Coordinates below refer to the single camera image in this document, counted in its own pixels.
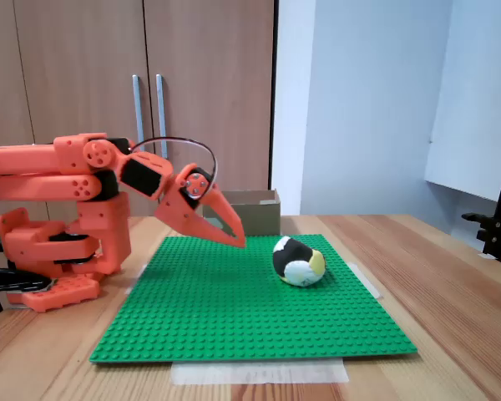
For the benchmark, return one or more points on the brown cardboard box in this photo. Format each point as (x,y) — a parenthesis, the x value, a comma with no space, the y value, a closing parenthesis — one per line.
(256,217)

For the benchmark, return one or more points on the black clamp stand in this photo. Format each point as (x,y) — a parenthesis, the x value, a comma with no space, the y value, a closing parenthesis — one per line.
(494,234)

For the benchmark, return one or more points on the green studded baseplate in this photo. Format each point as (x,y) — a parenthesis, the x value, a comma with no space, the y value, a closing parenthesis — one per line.
(234,313)

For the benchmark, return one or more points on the wide translucent tape strip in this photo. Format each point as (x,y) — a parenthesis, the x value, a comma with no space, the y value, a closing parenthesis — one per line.
(254,374)

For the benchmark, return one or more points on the white wall panel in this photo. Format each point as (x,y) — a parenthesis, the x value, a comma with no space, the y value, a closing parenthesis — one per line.
(472,125)

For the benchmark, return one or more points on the black white yellow fabric ball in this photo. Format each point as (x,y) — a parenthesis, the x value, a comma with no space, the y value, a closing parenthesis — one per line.
(296,261)

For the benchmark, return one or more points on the wooden cabinet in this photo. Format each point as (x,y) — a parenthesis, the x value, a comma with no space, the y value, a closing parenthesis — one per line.
(213,83)

